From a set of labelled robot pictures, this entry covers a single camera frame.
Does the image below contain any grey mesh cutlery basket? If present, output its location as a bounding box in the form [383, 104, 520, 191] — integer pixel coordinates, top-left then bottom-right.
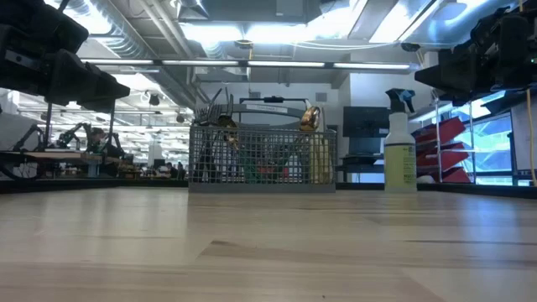
[188, 90, 339, 195]

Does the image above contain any black monitor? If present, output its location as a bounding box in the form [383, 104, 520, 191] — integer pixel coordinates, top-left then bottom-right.
[342, 105, 391, 138]

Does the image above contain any person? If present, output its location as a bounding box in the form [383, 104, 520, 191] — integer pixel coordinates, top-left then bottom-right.
[165, 160, 188, 180]
[87, 127, 123, 159]

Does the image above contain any black workstation desk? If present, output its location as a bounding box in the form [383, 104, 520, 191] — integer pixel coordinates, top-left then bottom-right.
[0, 148, 127, 180]

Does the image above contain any red box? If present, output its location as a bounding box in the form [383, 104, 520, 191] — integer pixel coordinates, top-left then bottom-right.
[256, 165, 290, 180]

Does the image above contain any black gantry frame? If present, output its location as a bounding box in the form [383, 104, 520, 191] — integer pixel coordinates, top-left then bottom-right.
[44, 102, 117, 150]
[238, 95, 310, 111]

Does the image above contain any red storage bin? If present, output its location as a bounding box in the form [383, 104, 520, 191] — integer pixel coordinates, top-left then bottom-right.
[412, 116, 467, 147]
[414, 141, 471, 169]
[419, 166, 472, 184]

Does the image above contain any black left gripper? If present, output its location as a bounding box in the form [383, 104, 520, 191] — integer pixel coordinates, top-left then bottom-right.
[0, 0, 132, 114]

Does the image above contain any metal shelf rack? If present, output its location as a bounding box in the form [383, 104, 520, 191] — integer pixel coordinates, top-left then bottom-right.
[419, 96, 479, 185]

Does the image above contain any silver ceiling duct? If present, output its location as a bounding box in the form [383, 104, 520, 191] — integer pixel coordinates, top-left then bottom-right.
[400, 0, 524, 48]

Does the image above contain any fluorescent light strip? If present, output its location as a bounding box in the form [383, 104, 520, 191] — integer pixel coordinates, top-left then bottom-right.
[161, 59, 240, 67]
[81, 58, 155, 65]
[247, 60, 326, 69]
[332, 61, 412, 70]

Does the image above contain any white spray bottle black trigger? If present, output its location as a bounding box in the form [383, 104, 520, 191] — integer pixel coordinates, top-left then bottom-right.
[383, 86, 419, 194]

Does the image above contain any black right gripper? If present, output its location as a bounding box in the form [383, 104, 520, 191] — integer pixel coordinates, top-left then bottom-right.
[414, 4, 537, 107]

